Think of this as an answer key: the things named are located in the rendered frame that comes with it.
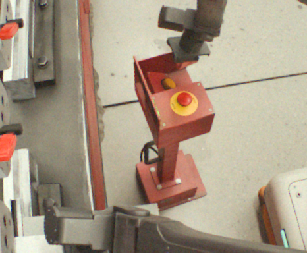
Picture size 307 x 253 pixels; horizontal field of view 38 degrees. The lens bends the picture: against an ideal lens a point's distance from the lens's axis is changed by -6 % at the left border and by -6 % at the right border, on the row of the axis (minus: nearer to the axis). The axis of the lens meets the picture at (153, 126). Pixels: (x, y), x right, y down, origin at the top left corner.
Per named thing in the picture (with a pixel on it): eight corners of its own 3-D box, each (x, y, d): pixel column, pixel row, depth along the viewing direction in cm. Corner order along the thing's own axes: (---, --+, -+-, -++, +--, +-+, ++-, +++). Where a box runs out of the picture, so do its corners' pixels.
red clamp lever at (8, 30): (13, 28, 66) (23, 16, 75) (-12, 32, 66) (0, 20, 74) (14, 39, 67) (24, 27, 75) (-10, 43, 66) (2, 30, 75)
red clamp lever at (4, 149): (10, 150, 57) (21, 120, 66) (-18, 153, 57) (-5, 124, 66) (14, 163, 58) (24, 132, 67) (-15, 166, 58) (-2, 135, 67)
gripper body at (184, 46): (165, 41, 118) (173, 22, 112) (199, 38, 122) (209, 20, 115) (173, 61, 115) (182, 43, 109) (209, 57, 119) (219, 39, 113)
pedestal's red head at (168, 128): (211, 132, 132) (219, 101, 116) (157, 149, 129) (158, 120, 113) (185, 75, 140) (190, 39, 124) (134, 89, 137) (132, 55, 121)
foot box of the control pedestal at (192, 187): (207, 195, 192) (211, 186, 181) (150, 214, 188) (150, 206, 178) (190, 153, 200) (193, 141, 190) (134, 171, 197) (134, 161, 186)
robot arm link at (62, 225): (149, 271, 62) (155, 211, 62) (72, 273, 56) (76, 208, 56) (109, 253, 72) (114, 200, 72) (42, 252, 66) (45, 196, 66)
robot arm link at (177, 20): (215, 40, 102) (221, 4, 101) (166, 29, 99) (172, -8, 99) (200, 45, 113) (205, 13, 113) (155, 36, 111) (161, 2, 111)
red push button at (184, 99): (194, 108, 122) (194, 101, 119) (179, 112, 121) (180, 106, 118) (188, 95, 124) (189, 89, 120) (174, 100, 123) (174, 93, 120)
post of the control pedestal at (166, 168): (174, 180, 182) (184, 116, 134) (161, 184, 182) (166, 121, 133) (169, 167, 185) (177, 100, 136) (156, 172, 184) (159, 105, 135)
